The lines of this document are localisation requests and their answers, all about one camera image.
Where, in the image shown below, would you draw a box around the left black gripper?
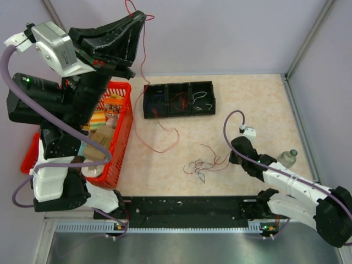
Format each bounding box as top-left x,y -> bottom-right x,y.
57,11 -> 145,127

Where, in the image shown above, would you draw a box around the red wires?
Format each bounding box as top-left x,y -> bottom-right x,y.
183,143 -> 234,177
169,92 -> 190,112

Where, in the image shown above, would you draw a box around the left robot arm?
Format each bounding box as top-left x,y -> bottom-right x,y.
1,10 -> 146,218

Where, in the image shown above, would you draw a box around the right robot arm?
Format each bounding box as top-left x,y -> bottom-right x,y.
227,136 -> 351,248

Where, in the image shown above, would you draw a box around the orange snack package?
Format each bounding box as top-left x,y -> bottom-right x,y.
103,94 -> 124,119

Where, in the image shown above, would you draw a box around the yellow green striped roll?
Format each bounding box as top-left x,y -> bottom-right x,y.
88,111 -> 106,130

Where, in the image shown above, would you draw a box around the pink wrapped package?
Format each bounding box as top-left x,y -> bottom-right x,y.
105,117 -> 118,129

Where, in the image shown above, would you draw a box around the black three-compartment tray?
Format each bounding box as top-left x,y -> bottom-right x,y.
143,81 -> 216,119

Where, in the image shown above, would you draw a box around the brown cardboard box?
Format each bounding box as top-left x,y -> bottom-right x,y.
83,125 -> 115,161

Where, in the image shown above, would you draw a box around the red plastic basket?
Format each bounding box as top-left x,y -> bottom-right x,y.
21,81 -> 134,189

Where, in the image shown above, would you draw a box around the white round container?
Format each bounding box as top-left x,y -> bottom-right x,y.
81,164 -> 105,178

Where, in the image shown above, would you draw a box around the clear plastic bottle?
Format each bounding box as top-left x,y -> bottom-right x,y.
277,149 -> 298,168

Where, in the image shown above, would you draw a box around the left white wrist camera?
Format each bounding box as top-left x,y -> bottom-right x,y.
4,21 -> 95,77

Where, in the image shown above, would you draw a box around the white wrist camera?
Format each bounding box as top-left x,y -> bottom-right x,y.
4,21 -> 95,77
239,124 -> 257,144

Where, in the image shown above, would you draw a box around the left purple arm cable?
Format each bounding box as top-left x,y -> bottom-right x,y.
1,45 -> 130,243

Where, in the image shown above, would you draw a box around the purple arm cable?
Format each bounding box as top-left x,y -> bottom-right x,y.
223,109 -> 352,239
1,45 -> 130,243

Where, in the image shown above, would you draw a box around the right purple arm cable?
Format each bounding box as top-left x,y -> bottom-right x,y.
223,109 -> 352,239

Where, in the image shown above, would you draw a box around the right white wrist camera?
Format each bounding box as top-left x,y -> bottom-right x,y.
239,124 -> 257,144

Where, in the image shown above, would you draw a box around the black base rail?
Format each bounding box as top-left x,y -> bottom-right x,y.
93,195 -> 291,229

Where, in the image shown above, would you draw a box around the white slotted cable duct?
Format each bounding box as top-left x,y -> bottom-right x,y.
56,222 -> 127,233

